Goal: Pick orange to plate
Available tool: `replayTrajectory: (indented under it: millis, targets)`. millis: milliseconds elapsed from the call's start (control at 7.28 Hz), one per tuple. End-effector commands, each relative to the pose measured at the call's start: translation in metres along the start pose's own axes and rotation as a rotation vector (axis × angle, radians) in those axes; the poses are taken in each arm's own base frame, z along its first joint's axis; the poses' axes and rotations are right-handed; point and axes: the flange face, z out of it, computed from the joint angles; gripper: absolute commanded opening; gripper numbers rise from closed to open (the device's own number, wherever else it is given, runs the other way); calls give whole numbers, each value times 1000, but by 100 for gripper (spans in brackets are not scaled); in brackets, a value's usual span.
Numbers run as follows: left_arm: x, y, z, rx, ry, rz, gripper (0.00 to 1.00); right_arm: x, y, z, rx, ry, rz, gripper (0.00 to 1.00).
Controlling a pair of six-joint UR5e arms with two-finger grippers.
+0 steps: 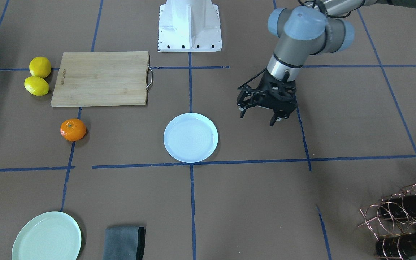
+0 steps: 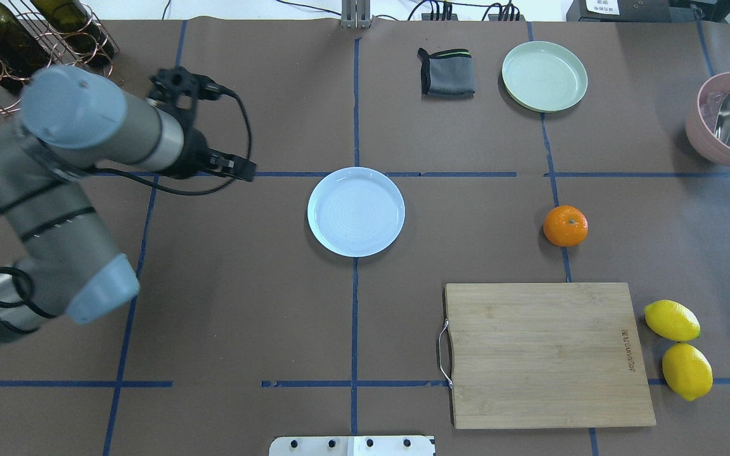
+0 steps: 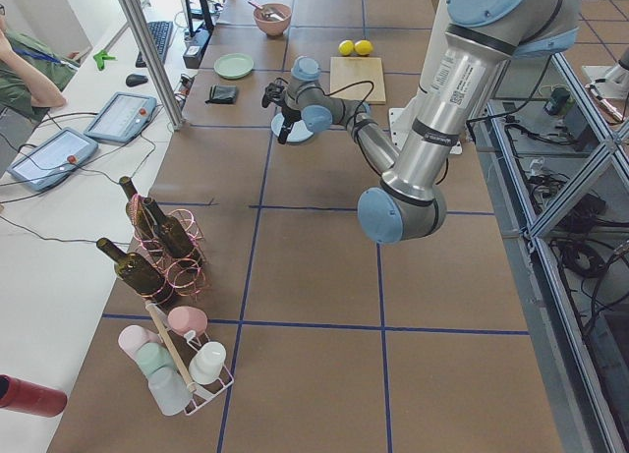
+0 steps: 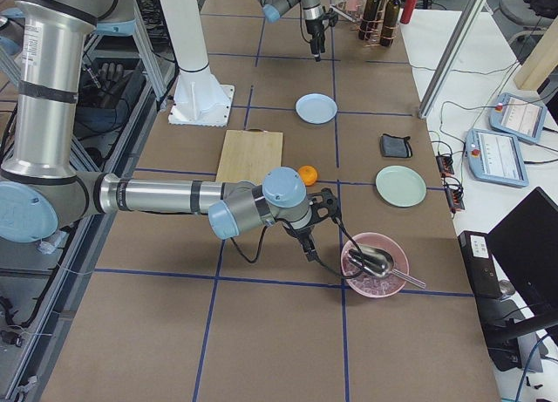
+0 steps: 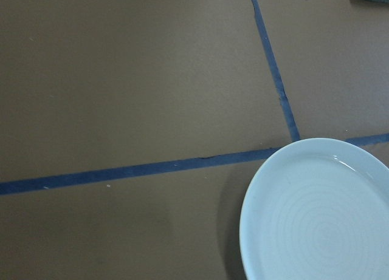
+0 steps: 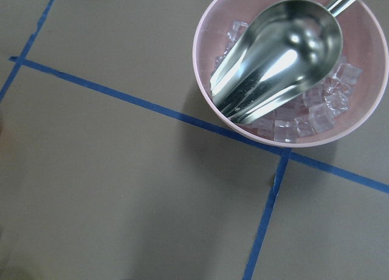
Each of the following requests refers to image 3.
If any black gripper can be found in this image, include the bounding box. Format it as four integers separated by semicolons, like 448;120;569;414
278;91;302;144

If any light blue plate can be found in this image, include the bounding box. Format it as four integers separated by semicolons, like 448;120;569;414
270;113;313;145

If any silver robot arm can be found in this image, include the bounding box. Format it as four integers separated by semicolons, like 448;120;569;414
262;0;581;244

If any light green plate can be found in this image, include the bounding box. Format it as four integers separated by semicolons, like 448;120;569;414
213;53;255;80

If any grey folded cloth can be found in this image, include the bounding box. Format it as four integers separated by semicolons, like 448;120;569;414
205;85;239;104

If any bamboo cutting board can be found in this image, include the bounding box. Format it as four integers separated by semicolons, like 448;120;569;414
329;57;386;105

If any yellow lemon far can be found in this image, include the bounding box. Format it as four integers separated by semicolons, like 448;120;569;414
338;39;355;57

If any pink bowl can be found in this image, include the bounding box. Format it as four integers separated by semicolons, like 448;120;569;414
253;3;292;36

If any yellow lemon near board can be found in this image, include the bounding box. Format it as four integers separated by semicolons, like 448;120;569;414
354;39;373;57

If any metal scoop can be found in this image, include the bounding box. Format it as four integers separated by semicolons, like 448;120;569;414
248;0;285;22

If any black computer box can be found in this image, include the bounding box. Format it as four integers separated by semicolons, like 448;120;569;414
183;28;211;70

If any black keyboard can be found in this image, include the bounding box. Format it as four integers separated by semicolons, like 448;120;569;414
146;21;174;64

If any dark wine bottle middle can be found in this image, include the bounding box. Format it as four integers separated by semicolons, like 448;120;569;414
142;198;203;267

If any dark wine bottle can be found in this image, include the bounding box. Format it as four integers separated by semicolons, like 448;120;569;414
119;176;153;240
142;198;203;267
96;238;177;308

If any teach pendant far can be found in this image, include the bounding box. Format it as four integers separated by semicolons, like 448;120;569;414
84;91;157;143

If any teach pendant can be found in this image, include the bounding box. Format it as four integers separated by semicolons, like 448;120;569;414
8;128;98;192
84;91;157;143

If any black computer mouse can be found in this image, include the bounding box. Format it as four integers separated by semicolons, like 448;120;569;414
125;74;148;87

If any dark wine bottle back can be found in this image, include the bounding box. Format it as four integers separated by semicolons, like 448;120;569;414
119;176;153;240

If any green clamp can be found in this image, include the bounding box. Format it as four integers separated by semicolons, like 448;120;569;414
93;50;117;71

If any dark wine bottle front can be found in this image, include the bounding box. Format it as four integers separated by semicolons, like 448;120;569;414
96;238;177;308

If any teach pendant near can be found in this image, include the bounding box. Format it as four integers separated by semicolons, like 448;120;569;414
8;128;98;192

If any white cup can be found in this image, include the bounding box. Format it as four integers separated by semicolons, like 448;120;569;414
189;341;226;385

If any person in green shirt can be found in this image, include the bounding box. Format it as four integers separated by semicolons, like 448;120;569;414
1;6;80;123

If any light pink cup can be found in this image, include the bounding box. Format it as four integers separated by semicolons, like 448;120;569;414
118;324;161;360

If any mint green cup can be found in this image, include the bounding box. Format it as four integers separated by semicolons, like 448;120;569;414
135;342;176;378

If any pale grey cup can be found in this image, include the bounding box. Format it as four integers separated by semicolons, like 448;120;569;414
147;367;193;416

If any red cylinder bottle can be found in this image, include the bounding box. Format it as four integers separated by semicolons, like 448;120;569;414
1;374;68;418

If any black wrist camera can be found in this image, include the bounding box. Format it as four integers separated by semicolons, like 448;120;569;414
261;78;287;108

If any white camera pole base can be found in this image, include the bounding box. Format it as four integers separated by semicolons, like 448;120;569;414
387;0;466;155

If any copper wire bottle rack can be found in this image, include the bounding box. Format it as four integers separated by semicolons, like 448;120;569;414
126;192;208;301

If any aluminium frame post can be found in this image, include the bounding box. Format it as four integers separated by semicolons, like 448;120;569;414
118;0;185;131

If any white wire cup rack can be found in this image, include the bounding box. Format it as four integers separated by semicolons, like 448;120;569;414
145;303;234;416

